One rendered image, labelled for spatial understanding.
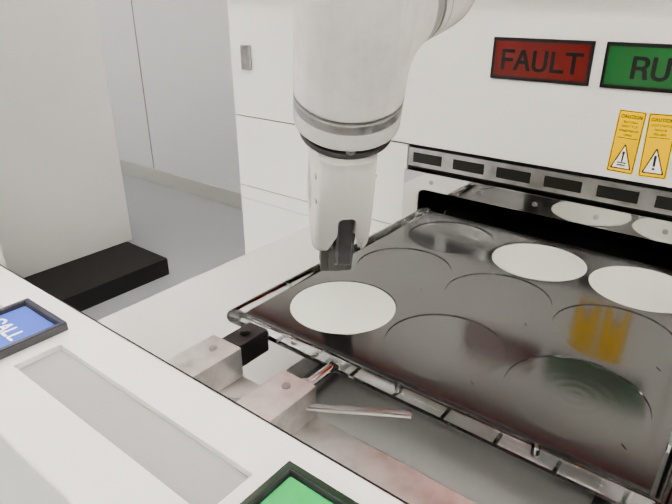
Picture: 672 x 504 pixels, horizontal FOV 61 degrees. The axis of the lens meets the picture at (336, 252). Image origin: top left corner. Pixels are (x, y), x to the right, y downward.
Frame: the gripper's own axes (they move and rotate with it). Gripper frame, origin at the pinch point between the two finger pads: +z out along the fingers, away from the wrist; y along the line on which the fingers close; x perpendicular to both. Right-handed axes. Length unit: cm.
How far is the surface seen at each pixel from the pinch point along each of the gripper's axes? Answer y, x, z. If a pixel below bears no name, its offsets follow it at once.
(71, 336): 14.7, -19.7, -9.2
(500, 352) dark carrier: 13.7, 12.4, -2.4
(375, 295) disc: 4.0, 3.7, 2.1
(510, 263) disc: -1.1, 19.6, 4.2
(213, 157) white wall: -236, -44, 181
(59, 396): 20.3, -18.6, -11.3
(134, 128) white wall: -288, -101, 198
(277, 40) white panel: -48.0, -4.9, 3.5
